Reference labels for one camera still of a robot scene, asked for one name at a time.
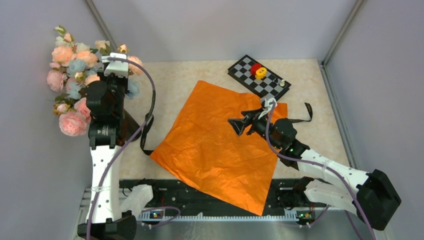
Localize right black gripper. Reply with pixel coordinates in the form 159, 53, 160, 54
228, 106, 282, 150

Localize pink and white flower stems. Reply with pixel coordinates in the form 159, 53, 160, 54
46, 25, 100, 92

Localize peach flower stem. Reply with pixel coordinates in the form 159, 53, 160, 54
51, 33, 111, 68
117, 44, 144, 76
74, 72, 100, 86

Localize yellow ring toy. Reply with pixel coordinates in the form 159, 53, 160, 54
254, 67, 268, 80

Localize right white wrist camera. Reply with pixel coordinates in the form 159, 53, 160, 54
258, 96, 277, 119

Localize red round toy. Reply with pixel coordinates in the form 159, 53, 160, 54
249, 63, 262, 76

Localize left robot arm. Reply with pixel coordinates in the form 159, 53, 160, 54
76, 73, 156, 240

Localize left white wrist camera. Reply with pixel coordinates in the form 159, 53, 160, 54
101, 52, 129, 78

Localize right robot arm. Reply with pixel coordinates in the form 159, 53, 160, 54
227, 109, 402, 231

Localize pink flower stem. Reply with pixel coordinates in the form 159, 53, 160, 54
53, 97, 91, 137

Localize blue flower stem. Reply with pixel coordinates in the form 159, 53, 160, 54
66, 60, 140, 100

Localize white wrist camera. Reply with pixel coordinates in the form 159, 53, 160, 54
258, 96, 277, 119
101, 52, 129, 78

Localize black cylindrical vase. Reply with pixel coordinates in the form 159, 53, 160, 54
123, 109, 140, 142

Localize orange wrapping paper sheet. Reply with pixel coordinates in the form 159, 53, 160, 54
150, 80, 277, 216

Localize black white chessboard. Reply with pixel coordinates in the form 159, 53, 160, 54
227, 54, 291, 100

